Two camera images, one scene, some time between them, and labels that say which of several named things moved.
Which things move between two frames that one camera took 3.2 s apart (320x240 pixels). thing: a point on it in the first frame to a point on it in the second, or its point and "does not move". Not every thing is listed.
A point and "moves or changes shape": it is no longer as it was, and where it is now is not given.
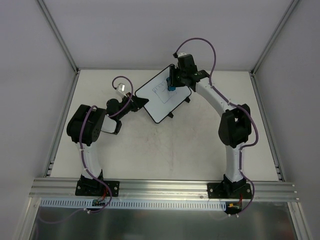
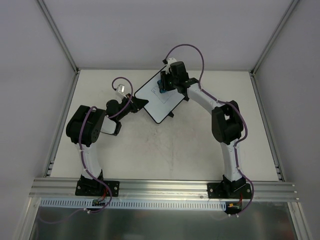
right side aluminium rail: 273,147 does not move
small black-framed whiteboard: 162,101 does not move
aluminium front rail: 64,189 does not move
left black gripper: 135,103 does not move
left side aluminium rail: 47,173 does not move
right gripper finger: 179,83 to 171,86
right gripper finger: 172,75 to 163,80
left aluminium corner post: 58,36 does not move
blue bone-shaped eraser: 170,88 moves or changes shape
